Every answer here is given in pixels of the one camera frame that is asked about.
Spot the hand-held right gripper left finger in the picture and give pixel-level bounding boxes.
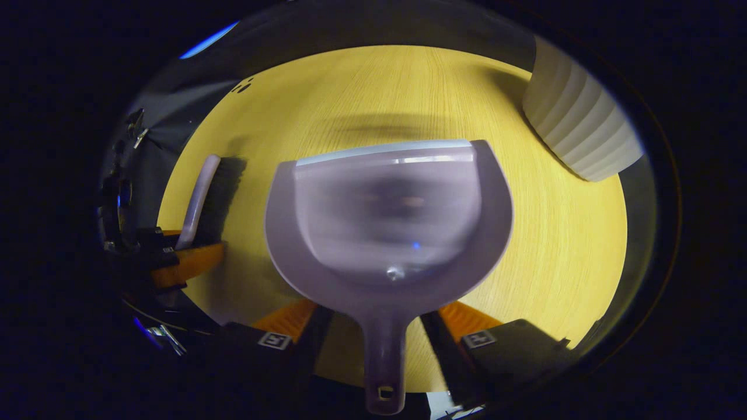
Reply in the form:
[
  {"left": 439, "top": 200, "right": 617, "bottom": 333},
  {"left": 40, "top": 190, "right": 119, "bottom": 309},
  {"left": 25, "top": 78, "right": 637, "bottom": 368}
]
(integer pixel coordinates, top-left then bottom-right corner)
[{"left": 219, "top": 299, "right": 337, "bottom": 403}]

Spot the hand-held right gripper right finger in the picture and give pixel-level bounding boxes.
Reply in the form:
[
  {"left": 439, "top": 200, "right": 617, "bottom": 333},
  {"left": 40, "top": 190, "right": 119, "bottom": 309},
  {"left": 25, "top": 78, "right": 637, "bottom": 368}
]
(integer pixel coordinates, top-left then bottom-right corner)
[{"left": 420, "top": 300, "right": 573, "bottom": 410}]

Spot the small pale pink broom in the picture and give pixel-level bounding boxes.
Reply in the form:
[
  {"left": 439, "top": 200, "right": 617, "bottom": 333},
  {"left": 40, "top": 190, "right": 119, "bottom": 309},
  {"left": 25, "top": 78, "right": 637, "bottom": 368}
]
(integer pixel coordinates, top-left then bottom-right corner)
[{"left": 175, "top": 154, "right": 247, "bottom": 251}]

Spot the black backdrop cloth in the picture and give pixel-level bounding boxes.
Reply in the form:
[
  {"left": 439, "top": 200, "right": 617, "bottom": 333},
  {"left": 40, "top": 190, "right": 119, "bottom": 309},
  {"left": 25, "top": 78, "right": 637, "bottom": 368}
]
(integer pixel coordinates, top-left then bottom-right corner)
[{"left": 96, "top": 0, "right": 663, "bottom": 351}]

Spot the grey ribbed garbage bin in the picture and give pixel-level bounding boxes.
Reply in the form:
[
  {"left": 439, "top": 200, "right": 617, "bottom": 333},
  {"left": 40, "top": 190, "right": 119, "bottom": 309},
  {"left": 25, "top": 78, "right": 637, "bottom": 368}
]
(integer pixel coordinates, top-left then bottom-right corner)
[{"left": 522, "top": 35, "right": 645, "bottom": 183}]

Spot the pale pink dustpan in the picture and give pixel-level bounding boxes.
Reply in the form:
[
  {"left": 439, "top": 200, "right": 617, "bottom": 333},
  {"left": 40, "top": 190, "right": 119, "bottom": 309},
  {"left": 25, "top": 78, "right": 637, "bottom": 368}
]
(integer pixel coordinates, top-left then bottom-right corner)
[{"left": 264, "top": 139, "right": 514, "bottom": 416}]

